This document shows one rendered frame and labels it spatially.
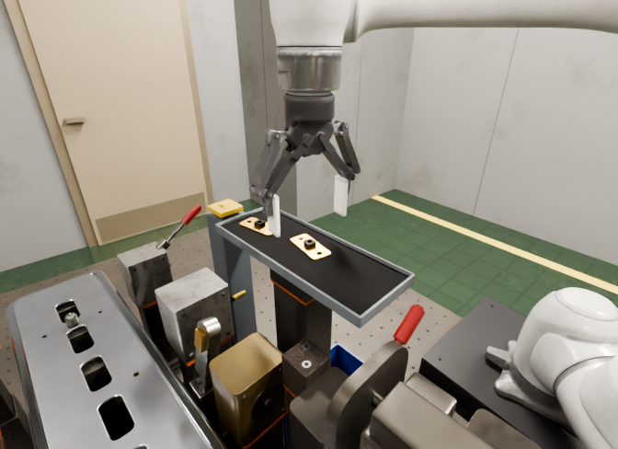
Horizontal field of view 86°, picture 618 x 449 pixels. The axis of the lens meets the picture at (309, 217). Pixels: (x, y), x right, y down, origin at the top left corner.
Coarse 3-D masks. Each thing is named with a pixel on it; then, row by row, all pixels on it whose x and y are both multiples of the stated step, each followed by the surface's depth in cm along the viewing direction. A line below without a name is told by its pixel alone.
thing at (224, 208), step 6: (216, 204) 77; (222, 204) 77; (228, 204) 77; (234, 204) 77; (240, 204) 77; (210, 210) 76; (216, 210) 74; (222, 210) 74; (228, 210) 74; (234, 210) 75; (240, 210) 76; (222, 216) 73
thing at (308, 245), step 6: (294, 240) 62; (300, 240) 62; (306, 240) 60; (312, 240) 60; (300, 246) 60; (306, 246) 59; (312, 246) 59; (318, 246) 60; (306, 252) 58; (312, 252) 58; (318, 252) 58; (324, 252) 58; (330, 252) 58; (312, 258) 56; (318, 258) 56
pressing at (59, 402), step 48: (48, 288) 75; (96, 288) 75; (48, 336) 62; (96, 336) 62; (144, 336) 62; (48, 384) 53; (144, 384) 53; (48, 432) 46; (96, 432) 46; (144, 432) 46; (192, 432) 46
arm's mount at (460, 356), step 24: (480, 312) 101; (504, 312) 101; (456, 336) 93; (480, 336) 93; (504, 336) 93; (432, 360) 86; (456, 360) 86; (480, 360) 86; (456, 384) 80; (480, 384) 80; (480, 408) 77; (504, 408) 75; (528, 408) 75; (528, 432) 70; (552, 432) 70
